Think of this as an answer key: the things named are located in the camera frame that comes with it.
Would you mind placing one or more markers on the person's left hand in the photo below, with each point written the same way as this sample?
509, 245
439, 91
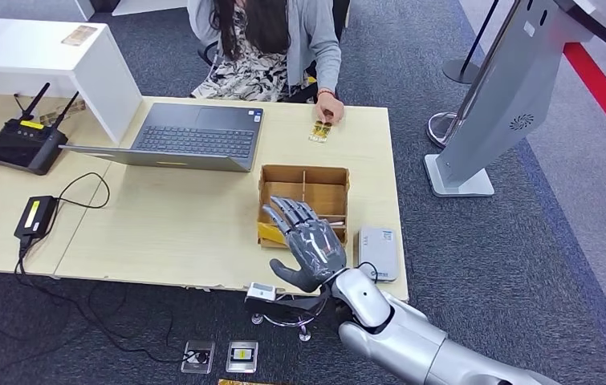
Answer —
330, 110

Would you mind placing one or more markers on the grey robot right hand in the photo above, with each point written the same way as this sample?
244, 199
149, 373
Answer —
316, 250

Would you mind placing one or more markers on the person's ID card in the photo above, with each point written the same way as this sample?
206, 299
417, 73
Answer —
320, 133

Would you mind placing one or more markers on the hotel room key card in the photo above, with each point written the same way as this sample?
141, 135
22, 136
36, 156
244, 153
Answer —
335, 222

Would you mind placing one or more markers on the person's left forearm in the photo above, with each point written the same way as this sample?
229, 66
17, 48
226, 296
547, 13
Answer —
328, 72

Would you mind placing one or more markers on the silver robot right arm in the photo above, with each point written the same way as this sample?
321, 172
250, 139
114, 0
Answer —
414, 345

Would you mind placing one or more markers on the grey card reader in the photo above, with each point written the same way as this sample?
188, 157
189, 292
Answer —
379, 250

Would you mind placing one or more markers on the person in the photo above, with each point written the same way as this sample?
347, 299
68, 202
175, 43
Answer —
260, 74

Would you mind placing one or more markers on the tan card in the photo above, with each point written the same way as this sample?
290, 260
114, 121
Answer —
79, 35

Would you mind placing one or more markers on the yellow tape strip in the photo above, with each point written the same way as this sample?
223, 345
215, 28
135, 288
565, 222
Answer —
268, 234

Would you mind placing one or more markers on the wooden compartment box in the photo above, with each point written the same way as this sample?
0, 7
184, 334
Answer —
329, 196

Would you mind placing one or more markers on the chrome stool base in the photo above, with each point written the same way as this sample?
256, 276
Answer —
305, 335

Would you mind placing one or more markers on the silver floor socket yellow label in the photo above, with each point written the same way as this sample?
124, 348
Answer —
242, 357

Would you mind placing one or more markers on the grey open laptop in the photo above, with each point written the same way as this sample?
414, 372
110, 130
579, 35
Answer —
196, 141

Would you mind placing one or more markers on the yellow floor tape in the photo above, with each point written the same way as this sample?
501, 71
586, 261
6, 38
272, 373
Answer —
239, 382

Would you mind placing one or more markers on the silver open floor socket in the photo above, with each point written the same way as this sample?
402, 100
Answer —
199, 357

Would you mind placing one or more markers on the grey kiosk stand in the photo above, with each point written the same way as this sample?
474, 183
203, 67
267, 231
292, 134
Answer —
512, 90

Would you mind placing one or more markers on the white cabinet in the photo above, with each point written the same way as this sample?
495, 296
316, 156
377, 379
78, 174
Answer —
83, 8
143, 6

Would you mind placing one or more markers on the black power adapter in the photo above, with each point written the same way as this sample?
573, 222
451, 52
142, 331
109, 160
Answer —
34, 215

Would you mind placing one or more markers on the black router with antennas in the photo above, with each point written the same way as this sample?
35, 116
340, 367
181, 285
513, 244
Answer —
23, 146

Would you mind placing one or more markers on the white desk riser shelf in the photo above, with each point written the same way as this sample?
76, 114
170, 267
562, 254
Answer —
26, 53

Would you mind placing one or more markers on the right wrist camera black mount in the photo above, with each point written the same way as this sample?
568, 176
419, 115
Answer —
260, 292

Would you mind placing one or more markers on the chrome stanchion post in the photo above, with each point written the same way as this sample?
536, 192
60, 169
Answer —
441, 128

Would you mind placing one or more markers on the black stanchion post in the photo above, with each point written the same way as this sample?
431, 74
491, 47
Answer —
460, 72

